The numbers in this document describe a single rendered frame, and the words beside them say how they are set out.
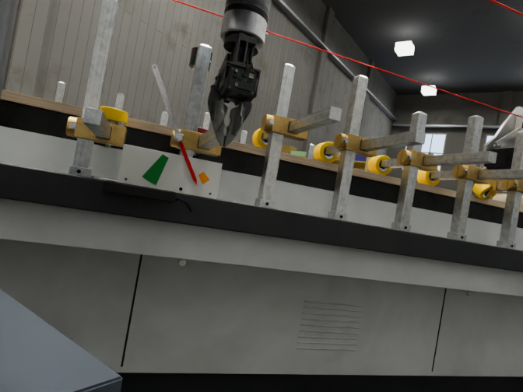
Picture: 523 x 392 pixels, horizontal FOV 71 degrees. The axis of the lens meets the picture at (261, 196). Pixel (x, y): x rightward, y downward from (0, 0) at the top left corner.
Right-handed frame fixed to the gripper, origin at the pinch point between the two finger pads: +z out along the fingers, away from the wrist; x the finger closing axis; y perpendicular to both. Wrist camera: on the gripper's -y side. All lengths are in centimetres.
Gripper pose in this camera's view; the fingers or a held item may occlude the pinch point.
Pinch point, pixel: (223, 141)
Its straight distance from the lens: 77.1
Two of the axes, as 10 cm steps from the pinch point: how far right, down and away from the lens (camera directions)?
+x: 9.3, 1.6, 3.2
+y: 3.2, 0.2, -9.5
